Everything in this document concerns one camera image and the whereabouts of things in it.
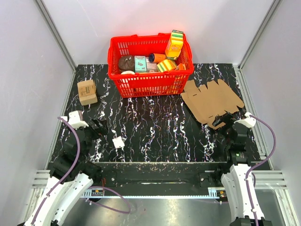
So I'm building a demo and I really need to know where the small folded cardboard box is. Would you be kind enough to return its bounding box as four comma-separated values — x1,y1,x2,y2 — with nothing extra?
77,80,97,106

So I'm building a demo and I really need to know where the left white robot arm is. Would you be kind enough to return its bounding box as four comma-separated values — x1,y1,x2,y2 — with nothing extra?
22,116,108,226

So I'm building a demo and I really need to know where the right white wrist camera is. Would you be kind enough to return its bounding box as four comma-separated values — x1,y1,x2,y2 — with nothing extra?
234,112,256,128

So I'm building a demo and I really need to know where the brown cardboard box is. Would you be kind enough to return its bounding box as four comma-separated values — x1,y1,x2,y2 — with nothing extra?
181,79,245,129

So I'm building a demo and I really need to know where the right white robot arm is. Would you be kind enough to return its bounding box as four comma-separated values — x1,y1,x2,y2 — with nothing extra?
213,112,272,226

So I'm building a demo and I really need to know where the red plastic shopping basket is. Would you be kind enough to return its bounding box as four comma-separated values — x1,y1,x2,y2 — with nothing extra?
107,33,194,98

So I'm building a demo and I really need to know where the brown round chocolate cake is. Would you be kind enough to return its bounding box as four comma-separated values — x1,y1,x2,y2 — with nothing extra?
118,55,135,72

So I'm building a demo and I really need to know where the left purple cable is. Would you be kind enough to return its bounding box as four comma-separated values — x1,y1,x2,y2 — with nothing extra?
30,117,132,224

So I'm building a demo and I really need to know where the orange blue can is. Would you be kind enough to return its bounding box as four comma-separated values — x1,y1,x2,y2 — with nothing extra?
149,53,166,64

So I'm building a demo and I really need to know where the teal snack box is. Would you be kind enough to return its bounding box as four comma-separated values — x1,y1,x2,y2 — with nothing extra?
134,56,147,73

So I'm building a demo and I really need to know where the purple cable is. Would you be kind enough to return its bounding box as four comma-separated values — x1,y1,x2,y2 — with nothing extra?
30,117,132,224
244,114,276,226

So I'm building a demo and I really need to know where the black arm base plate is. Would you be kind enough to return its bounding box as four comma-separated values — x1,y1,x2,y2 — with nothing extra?
96,162,225,187

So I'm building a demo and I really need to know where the small orange packet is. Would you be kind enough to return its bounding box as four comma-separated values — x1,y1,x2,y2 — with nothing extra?
175,63,186,71

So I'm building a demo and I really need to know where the tall orange yellow carton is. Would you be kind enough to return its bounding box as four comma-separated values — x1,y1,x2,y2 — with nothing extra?
165,30,184,60

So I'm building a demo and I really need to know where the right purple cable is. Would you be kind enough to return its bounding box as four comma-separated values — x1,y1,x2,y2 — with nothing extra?
244,114,276,226

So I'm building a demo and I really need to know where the pink white snack box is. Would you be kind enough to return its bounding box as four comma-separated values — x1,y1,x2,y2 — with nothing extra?
146,57,158,73

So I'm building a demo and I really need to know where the yellow green sponge pack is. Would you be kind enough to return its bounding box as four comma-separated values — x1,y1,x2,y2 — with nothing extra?
157,59,177,73

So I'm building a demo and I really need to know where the small white paper card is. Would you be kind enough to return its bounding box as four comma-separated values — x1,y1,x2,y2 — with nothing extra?
112,136,125,149

